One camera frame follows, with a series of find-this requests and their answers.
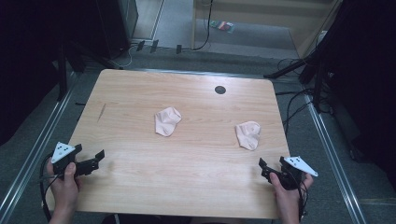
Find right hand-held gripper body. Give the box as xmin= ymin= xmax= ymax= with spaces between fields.
xmin=274 ymin=156 xmax=319 ymax=190

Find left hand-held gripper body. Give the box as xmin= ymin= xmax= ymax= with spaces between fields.
xmin=50 ymin=142 xmax=78 ymax=175

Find pink sock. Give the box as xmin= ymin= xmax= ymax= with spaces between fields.
xmin=234 ymin=120 xmax=262 ymax=152
xmin=154 ymin=106 xmax=182 ymax=138

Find person's right hand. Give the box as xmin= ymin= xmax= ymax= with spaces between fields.
xmin=269 ymin=172 xmax=314 ymax=216

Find person's left hand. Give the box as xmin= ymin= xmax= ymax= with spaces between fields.
xmin=46 ymin=161 xmax=82 ymax=214

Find black metal tripod stand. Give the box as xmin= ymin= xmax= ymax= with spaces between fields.
xmin=262 ymin=36 xmax=331 ymax=114

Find black cabinet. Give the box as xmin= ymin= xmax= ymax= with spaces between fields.
xmin=95 ymin=0 xmax=139 ymax=60

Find colourful packet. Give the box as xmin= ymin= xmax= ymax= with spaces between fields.
xmin=209 ymin=20 xmax=236 ymax=35

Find light wooden platform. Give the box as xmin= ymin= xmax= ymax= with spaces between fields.
xmin=191 ymin=0 xmax=345 ymax=60

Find metal floor rail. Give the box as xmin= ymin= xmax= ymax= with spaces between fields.
xmin=303 ymin=92 xmax=368 ymax=224
xmin=0 ymin=73 xmax=80 ymax=224

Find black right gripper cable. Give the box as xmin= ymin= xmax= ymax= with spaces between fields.
xmin=292 ymin=174 xmax=310 ymax=220

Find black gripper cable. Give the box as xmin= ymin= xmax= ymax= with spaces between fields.
xmin=292 ymin=174 xmax=310 ymax=220
xmin=38 ymin=152 xmax=64 ymax=223

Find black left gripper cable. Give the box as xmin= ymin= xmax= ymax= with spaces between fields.
xmin=38 ymin=152 xmax=64 ymax=223

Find black floor cable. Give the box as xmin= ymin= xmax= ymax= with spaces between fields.
xmin=275 ymin=89 xmax=314 ymax=97
xmin=283 ymin=89 xmax=315 ymax=138

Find black hanging cable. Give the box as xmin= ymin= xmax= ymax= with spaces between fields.
xmin=191 ymin=0 xmax=215 ymax=51

